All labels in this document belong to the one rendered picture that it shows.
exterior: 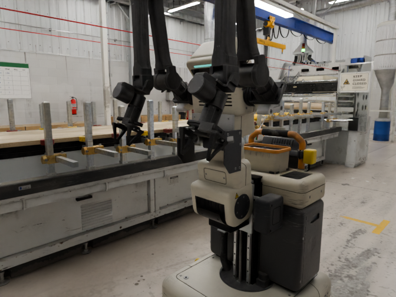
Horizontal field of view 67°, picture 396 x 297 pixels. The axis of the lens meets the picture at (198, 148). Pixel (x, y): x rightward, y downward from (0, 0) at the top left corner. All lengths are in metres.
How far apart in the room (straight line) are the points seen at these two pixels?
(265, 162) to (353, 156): 4.35
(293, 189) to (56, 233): 1.69
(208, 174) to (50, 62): 8.62
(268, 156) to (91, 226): 1.56
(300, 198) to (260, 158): 0.27
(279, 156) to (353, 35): 11.28
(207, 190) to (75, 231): 1.44
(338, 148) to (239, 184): 4.80
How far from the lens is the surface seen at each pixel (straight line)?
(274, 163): 1.43
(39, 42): 9.66
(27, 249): 2.39
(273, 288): 1.59
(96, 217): 2.51
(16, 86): 9.30
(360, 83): 5.64
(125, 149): 2.20
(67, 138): 2.23
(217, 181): 1.26
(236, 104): 1.14
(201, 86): 0.81
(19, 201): 2.02
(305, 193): 1.36
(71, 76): 9.80
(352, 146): 5.72
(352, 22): 12.70
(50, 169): 2.00
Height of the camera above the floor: 1.16
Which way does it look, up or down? 9 degrees down
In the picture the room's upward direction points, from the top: straight up
